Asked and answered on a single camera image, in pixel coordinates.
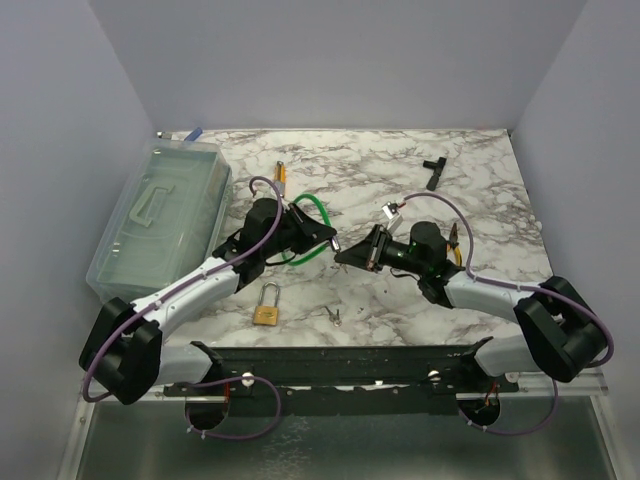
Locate yellow utility knife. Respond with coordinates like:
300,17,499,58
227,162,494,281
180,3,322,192
274,161,286,197

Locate brass padlock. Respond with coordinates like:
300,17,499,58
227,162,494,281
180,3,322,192
252,282,280,327

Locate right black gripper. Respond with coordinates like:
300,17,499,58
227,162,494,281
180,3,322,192
336,224,428,276

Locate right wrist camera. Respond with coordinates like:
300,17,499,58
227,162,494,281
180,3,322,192
382,202,406,234

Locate yellow handled pliers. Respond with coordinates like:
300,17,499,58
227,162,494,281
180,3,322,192
447,222,463,266

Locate black T-shaped tool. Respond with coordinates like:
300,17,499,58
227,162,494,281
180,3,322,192
422,157,447,191

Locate spare silver keys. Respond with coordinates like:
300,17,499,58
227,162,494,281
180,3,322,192
325,306,342,327

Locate green cable lock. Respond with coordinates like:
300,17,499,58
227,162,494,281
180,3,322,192
281,193,331,267

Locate clear plastic storage box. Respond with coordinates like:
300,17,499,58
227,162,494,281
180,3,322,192
86,139,233,302

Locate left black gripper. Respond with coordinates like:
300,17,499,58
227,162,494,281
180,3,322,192
263,204,336,260

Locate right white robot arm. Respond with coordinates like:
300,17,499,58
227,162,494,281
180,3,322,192
335,221,607,392

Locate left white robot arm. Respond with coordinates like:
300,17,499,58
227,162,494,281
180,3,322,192
79,198,337,405

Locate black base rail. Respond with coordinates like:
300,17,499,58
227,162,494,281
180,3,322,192
164,345,518,417

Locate blue pen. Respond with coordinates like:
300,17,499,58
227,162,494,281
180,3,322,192
184,127,203,142

